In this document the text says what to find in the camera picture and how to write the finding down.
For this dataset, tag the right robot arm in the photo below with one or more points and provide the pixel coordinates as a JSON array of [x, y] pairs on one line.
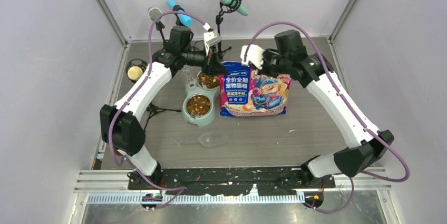
[[365, 142]]

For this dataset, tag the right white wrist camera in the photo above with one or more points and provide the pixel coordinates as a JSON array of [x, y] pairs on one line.
[[252, 55]]

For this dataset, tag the clear plastic scoop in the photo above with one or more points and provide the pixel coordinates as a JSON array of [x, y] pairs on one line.
[[207, 140]]

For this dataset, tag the colourful cat food bag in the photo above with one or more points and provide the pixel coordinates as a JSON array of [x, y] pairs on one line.
[[243, 93]]

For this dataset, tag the green double pet bowl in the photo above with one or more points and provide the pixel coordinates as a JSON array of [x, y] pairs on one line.
[[201, 96]]

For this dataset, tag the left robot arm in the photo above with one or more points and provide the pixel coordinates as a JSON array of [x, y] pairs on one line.
[[120, 123]]

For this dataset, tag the silver round microphone stand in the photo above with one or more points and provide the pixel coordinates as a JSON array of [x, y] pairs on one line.
[[153, 14]]

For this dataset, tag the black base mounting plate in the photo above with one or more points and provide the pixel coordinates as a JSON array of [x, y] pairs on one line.
[[268, 181]]

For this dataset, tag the green microphone on tripod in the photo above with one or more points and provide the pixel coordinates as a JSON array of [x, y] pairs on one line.
[[227, 7]]

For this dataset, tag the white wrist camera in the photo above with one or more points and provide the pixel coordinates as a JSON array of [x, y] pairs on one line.
[[211, 37], [252, 55]]

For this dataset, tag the brown metronome box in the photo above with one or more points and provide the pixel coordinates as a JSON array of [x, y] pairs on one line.
[[117, 152]]

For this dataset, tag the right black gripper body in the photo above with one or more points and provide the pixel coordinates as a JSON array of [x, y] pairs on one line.
[[271, 65]]

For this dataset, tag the blue microphone on stand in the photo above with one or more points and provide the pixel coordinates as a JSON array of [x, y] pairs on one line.
[[182, 19]]

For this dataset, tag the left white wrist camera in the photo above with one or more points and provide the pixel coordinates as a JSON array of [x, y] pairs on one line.
[[211, 37]]

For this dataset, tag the yellow microphone on tripod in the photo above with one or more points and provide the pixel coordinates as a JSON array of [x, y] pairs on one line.
[[135, 68]]

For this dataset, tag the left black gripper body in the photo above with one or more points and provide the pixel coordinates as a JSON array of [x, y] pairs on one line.
[[206, 66]]

